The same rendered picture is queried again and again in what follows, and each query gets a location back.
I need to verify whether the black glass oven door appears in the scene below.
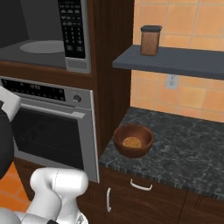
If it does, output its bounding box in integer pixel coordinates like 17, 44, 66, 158
10, 99, 96, 178

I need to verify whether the dark wood cupboard door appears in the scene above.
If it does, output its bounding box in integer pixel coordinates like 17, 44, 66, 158
104, 185, 187, 224
178, 190, 224, 224

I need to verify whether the brown wooden bowl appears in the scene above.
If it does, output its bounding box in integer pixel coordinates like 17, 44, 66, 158
112, 123, 155, 159

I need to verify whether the dark wood drawer front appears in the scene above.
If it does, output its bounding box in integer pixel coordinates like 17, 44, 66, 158
99, 166, 189, 205

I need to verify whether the dark wood tall cabinet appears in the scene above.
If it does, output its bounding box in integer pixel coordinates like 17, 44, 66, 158
0, 0, 136, 224

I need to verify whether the grey microwave oven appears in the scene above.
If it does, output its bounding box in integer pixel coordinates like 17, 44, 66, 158
0, 0, 92, 74

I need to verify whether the white curved drawer handle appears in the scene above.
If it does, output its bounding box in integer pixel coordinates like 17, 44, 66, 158
129, 178, 154, 193

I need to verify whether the white wall power outlet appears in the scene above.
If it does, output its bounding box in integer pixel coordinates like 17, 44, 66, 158
164, 73, 179, 91

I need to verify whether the steel wall oven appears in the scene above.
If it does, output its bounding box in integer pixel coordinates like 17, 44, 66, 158
0, 75, 101, 184

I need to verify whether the round steel oven knob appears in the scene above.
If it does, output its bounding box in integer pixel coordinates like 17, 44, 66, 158
72, 94, 83, 104

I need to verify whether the glass microwave door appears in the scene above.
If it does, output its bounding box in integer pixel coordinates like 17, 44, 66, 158
0, 0, 67, 70

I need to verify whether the brown jar with black lid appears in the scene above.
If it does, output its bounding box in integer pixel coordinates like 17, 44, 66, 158
139, 24, 163, 57

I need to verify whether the steel oven door handle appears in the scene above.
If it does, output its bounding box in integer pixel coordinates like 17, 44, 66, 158
17, 101, 88, 120

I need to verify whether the white vertical cupboard handle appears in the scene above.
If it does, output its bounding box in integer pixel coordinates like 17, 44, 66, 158
106, 186, 113, 214

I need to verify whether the dark grey wall shelf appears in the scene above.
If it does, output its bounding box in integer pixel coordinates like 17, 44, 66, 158
112, 44, 224, 81

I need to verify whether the round golden waffle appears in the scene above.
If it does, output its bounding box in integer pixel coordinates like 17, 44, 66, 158
122, 136, 144, 149

